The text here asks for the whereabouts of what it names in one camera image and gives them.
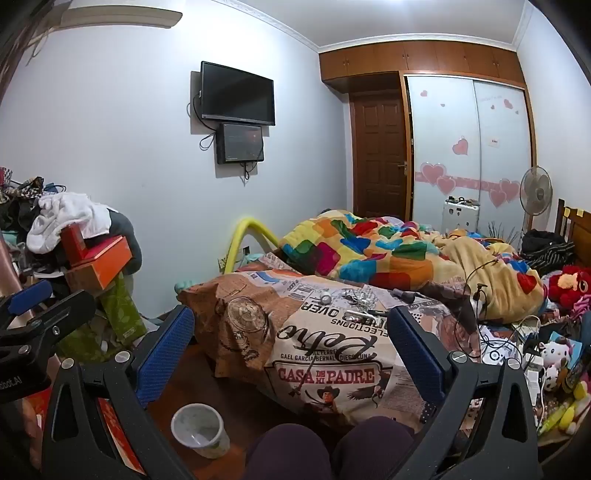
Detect person's right leg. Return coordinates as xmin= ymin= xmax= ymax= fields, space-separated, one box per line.
xmin=330 ymin=415 xmax=416 ymax=480

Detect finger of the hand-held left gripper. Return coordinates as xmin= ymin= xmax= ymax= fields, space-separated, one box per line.
xmin=0 ymin=279 xmax=54 ymax=324
xmin=28 ymin=290 xmax=97 ymax=342

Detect white plastic cup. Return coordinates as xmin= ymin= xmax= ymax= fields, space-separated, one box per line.
xmin=171 ymin=403 xmax=230 ymax=459

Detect white plastic cabinet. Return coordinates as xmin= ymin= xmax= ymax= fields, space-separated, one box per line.
xmin=442 ymin=196 xmax=481 ymax=234

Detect brown wooden door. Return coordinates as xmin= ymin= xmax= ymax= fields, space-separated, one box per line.
xmin=349 ymin=90 xmax=411 ymax=220

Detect white sliding wardrobe door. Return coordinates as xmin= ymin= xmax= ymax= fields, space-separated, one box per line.
xmin=406 ymin=75 xmax=481 ymax=223
xmin=473 ymin=79 xmax=532 ymax=217

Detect white cat plush toy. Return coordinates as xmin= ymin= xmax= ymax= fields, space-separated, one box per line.
xmin=538 ymin=335 xmax=575 ymax=393

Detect white charger cables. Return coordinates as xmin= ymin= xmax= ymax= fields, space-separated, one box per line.
xmin=478 ymin=314 xmax=541 ymax=370

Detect red plush toy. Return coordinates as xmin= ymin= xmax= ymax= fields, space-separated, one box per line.
xmin=547 ymin=264 xmax=591 ymax=309

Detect person's leg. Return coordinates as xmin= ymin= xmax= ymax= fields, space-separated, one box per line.
xmin=330 ymin=415 xmax=416 ymax=480
xmin=245 ymin=425 xmax=331 ymax=480

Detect red box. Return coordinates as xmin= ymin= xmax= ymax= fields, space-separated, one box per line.
xmin=60 ymin=224 xmax=86 ymax=266

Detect wooden overhead cabinets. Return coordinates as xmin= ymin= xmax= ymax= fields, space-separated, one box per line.
xmin=318 ymin=41 xmax=527 ymax=90

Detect white cloth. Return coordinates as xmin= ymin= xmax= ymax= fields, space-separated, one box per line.
xmin=26 ymin=191 xmax=112 ymax=254

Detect colourful patchwork blanket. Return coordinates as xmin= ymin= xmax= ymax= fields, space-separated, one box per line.
xmin=277 ymin=209 xmax=548 ymax=321

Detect small black wall monitor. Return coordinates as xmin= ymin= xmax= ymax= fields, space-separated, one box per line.
xmin=216 ymin=122 xmax=265 ymax=164

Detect white wired earphones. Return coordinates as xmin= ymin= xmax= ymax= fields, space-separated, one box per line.
xmin=344 ymin=285 xmax=385 ymax=309

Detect wooden headboard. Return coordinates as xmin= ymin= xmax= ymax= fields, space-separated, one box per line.
xmin=554 ymin=198 xmax=583 ymax=259

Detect black striped bag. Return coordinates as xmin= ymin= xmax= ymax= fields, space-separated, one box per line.
xmin=522 ymin=229 xmax=577 ymax=277

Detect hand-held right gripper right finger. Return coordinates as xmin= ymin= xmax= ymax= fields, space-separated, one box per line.
xmin=387 ymin=305 xmax=546 ymax=480

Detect pink heart stickers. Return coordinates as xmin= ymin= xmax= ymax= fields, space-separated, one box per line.
xmin=414 ymin=88 xmax=522 ymax=208

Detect printed bed sheet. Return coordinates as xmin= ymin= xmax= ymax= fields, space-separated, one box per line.
xmin=178 ymin=265 xmax=476 ymax=425

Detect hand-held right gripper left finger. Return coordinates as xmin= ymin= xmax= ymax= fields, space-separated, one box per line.
xmin=41 ymin=305 xmax=200 ymax=480

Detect red paper bag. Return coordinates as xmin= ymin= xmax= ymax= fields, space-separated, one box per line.
xmin=95 ymin=397 xmax=148 ymax=478

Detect person's left leg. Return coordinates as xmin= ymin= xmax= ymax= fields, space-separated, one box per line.
xmin=245 ymin=425 xmax=331 ymax=480

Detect yellow foam tube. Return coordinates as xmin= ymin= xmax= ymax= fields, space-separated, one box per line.
xmin=221 ymin=218 xmax=282 ymax=273

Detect standing electric fan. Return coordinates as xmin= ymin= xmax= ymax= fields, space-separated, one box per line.
xmin=519 ymin=165 xmax=553 ymax=232

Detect green patterned bag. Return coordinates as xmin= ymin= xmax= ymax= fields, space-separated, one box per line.
xmin=58 ymin=272 xmax=148 ymax=363

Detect orange box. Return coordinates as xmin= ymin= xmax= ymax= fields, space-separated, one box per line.
xmin=65 ymin=235 xmax=132 ymax=291

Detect grey cushion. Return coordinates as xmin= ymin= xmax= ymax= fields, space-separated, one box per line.
xmin=108 ymin=208 xmax=144 ymax=273

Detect pile of clothes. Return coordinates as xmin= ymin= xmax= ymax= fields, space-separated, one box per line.
xmin=0 ymin=166 xmax=61 ymax=296

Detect black wall television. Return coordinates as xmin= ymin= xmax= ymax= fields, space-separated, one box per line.
xmin=200 ymin=60 xmax=277 ymax=127

